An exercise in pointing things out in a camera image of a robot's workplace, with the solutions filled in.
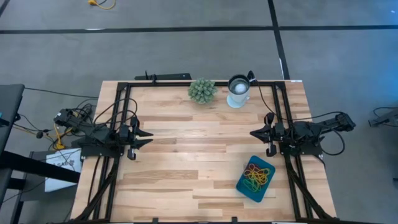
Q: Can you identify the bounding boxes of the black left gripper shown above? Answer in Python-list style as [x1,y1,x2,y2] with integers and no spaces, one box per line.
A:
[118,116,154,161]

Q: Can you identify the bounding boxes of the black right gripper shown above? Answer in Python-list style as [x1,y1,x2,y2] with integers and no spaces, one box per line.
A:
[250,112,285,157]

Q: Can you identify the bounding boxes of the red rubber band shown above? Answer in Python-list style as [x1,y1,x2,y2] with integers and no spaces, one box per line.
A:
[244,164,262,175]

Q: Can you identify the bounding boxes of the yellow rubber band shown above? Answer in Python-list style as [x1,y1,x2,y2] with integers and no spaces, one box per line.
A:
[248,167,271,185]
[245,170,265,187]

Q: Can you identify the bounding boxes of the green wide rubber band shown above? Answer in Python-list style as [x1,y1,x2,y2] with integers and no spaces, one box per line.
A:
[243,179,259,192]
[248,180,267,191]

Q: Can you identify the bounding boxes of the teal plastic bin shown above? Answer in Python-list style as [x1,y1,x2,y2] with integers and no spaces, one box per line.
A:
[235,155,277,203]

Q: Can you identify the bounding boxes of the green artificial potted plant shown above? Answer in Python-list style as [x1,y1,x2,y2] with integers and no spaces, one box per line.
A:
[187,77,218,105]

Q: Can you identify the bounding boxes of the white paper sheet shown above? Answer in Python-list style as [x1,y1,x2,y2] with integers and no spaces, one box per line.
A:
[45,147,83,193]

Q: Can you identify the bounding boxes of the black metal beam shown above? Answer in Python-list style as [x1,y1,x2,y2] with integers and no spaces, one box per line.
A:
[0,151,81,184]

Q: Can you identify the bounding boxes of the dark grey stand foot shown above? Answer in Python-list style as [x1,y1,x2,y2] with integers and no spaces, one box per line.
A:
[368,108,398,128]

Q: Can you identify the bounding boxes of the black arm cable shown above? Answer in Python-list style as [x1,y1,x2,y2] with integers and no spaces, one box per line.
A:
[247,70,343,122]

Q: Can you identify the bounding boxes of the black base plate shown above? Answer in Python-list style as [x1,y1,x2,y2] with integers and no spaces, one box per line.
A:
[277,130,323,156]
[71,136,125,158]

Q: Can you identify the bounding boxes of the black aluminium table frame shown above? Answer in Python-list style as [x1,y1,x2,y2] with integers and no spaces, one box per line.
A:
[70,80,338,224]

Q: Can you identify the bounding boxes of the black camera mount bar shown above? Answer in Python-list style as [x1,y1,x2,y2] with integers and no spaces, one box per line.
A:
[134,70,193,81]

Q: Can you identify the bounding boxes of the yellow cable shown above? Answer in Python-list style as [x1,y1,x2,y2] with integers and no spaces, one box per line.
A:
[53,119,74,151]
[88,0,116,10]

